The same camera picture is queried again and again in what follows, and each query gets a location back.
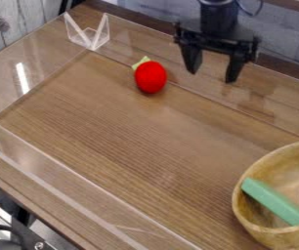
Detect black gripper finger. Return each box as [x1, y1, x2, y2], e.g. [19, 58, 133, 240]
[225, 52, 245, 83]
[181, 45, 202, 74]

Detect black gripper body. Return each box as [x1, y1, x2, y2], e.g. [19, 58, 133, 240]
[173, 19, 261, 63]

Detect brown wooden bowl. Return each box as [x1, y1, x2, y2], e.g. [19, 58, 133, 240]
[231, 142, 299, 250]

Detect green rectangular stick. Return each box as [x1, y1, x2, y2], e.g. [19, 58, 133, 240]
[241, 178, 299, 226]

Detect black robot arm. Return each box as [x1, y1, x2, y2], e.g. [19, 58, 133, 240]
[173, 0, 263, 84]

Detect red plush strawberry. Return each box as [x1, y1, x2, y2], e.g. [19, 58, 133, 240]
[131, 56, 166, 94]

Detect clear acrylic tray walls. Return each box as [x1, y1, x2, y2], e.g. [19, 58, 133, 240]
[0, 8, 299, 250]

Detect clear acrylic corner bracket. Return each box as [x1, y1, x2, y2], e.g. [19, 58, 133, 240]
[63, 13, 110, 51]

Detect black metal bracket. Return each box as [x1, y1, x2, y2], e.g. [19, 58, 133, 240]
[10, 219, 57, 250]

